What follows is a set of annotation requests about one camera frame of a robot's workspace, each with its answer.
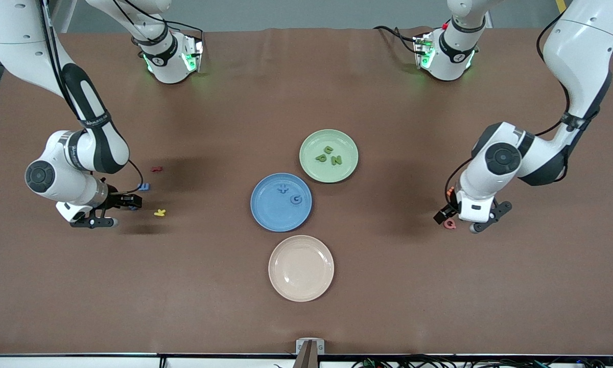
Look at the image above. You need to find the brown table cover mat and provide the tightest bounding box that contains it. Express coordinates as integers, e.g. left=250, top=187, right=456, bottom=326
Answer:
left=0, top=27, right=613, bottom=357

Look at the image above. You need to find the green plate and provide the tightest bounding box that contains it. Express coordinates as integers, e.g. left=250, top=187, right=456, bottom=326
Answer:
left=299, top=129, right=359, bottom=183

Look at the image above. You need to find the blue plate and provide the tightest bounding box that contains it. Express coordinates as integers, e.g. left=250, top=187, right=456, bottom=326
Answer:
left=250, top=173, right=313, bottom=233

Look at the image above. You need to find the beige plate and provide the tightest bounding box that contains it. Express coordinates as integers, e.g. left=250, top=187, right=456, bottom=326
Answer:
left=268, top=235, right=335, bottom=303

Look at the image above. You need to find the tangled black cable bundle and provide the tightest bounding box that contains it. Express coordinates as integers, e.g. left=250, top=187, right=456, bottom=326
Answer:
left=352, top=352, right=613, bottom=368

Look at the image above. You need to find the white table edge rail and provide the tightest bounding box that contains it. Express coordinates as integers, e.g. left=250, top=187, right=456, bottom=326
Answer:
left=0, top=355, right=613, bottom=368

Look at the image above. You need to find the silver left arm base bracket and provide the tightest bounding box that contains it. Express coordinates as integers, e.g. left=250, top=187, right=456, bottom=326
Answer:
left=414, top=32, right=436, bottom=70

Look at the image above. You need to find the silver right arm base bracket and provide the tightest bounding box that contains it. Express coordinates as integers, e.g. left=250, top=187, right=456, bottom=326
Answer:
left=183, top=35, right=204, bottom=73

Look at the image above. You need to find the black arm base cable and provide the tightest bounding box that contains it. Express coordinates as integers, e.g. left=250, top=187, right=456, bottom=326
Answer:
left=162, top=20, right=205, bottom=42
left=374, top=25, right=419, bottom=55

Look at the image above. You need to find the grey metal mount bracket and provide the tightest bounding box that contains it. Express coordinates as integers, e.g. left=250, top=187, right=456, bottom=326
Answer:
left=294, top=338, right=325, bottom=368

